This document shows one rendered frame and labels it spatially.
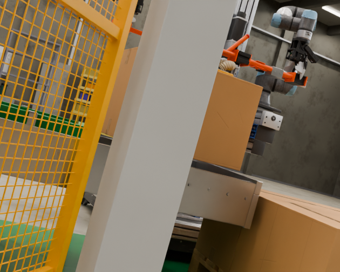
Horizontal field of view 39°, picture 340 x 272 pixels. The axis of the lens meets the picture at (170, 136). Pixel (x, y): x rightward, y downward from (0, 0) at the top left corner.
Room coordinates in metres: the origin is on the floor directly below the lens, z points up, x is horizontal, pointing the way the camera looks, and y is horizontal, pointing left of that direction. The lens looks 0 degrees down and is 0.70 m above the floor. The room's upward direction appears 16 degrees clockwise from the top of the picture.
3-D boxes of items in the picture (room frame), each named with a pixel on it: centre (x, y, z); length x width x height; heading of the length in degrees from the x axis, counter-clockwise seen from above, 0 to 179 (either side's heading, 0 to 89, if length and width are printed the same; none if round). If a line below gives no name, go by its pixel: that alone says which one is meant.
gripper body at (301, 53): (2.47, -0.52, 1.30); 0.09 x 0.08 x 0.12; 113
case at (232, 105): (2.25, 0.00, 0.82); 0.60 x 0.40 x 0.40; 113
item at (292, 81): (2.47, -0.55, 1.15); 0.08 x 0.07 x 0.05; 113
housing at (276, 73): (2.42, -0.42, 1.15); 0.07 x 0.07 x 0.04; 23
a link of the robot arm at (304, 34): (2.47, -0.53, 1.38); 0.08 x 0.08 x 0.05
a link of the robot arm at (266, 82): (3.07, -0.50, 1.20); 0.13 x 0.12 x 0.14; 81
